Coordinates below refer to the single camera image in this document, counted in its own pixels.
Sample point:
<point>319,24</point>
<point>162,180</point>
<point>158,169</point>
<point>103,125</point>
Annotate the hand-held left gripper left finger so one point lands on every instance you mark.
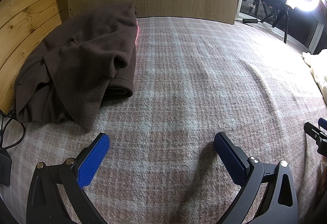
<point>94,160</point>

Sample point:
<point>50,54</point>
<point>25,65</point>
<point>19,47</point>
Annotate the black power adapter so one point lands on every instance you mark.
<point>5,170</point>

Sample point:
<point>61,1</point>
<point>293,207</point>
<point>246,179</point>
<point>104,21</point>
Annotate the cream sweater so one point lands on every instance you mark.
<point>320,70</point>

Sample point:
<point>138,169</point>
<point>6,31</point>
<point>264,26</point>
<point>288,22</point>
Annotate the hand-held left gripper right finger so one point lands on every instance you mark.
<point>230,157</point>

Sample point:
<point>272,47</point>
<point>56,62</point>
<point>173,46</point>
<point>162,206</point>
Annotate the brown fleece blanket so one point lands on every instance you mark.
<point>76,65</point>

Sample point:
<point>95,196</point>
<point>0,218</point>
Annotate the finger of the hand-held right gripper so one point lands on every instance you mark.
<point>323,123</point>
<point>315,133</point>

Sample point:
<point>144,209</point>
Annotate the pine wood headboard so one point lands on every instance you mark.
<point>23,22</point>

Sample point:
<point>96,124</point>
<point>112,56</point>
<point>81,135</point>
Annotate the pink plaid bed blanket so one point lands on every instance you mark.
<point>178,86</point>

